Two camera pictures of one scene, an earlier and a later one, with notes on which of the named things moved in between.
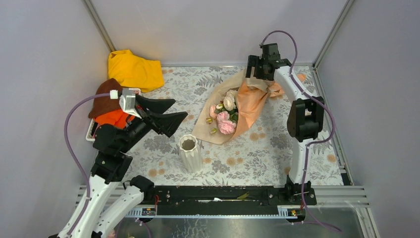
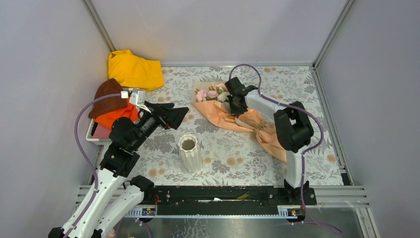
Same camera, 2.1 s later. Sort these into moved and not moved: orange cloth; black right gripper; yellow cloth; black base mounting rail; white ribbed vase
Moved: black right gripper
Not moved: yellow cloth; orange cloth; white ribbed vase; black base mounting rail
